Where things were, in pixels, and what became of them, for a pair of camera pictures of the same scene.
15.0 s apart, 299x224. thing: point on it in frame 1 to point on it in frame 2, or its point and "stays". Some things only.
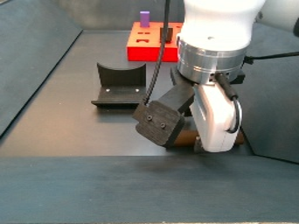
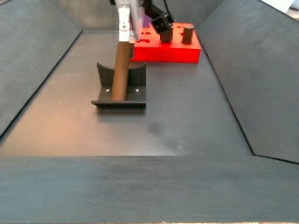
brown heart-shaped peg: x=169 y=36 stays
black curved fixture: x=122 y=87 stays
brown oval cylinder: x=187 y=137 to x=121 y=71
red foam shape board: x=145 y=45 stays
